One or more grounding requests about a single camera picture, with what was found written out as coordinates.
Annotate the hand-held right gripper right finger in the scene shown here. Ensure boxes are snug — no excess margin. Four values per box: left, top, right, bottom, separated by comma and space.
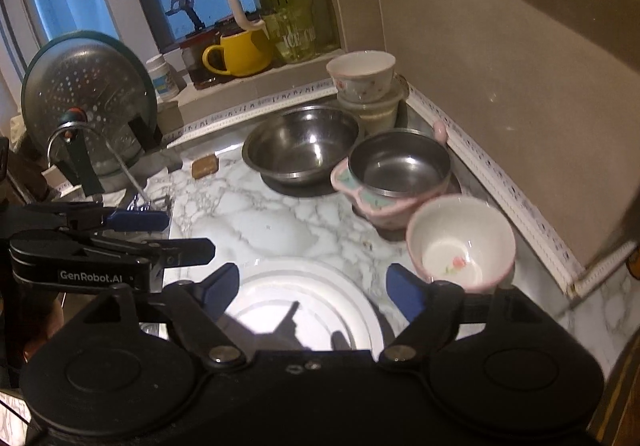
377, 263, 556, 369

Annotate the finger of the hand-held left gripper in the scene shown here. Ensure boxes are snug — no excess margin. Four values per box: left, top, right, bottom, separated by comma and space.
20, 203, 171, 233
75, 238, 217, 271

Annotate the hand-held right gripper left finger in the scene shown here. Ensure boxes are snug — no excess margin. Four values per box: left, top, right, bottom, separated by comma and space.
65, 262, 248, 369

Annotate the large white plate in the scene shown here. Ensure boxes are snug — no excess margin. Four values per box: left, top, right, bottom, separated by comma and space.
227, 258, 386, 352

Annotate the small white plate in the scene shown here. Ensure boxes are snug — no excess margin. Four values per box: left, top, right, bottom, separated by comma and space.
235, 296, 353, 352

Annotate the white bowl with pink rim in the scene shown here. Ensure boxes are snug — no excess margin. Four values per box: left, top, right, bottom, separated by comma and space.
406, 195, 517, 291

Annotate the medium white plate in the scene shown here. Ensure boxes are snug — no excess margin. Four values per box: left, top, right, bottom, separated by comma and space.
232, 271, 373, 352

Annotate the pink ceramic bowl with handle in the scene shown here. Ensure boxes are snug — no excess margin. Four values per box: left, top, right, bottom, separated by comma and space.
330, 121, 453, 229

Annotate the small steel bowl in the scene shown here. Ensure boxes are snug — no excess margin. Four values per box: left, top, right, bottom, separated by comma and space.
348, 131, 451, 199

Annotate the large steel bowl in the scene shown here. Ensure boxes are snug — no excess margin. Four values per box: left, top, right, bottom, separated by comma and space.
242, 104, 366, 187

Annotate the chrome faucet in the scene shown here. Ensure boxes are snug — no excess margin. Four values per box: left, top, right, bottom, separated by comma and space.
47, 122, 171, 227

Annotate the brown soap bar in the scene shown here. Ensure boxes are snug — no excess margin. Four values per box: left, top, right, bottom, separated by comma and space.
191, 154, 220, 178

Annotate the white pill bottle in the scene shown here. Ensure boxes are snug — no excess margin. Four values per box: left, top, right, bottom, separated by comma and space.
146, 54, 180, 101

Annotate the green rimmed pot lid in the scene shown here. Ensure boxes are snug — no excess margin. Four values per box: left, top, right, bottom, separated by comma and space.
21, 30, 163, 194

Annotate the patterned white edge tape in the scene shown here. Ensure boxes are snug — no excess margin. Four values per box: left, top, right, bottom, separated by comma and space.
165, 78, 640, 297

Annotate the brown glass jar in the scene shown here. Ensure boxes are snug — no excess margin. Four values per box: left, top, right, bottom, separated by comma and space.
180, 38, 221, 89

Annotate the clear plastic container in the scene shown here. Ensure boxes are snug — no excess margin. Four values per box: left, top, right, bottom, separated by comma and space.
337, 76, 410, 135

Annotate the yellow mug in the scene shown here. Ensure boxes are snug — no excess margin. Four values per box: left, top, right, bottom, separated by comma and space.
202, 30, 273, 77

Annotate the floral ceramic bowl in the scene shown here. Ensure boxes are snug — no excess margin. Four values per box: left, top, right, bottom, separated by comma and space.
326, 50, 397, 102

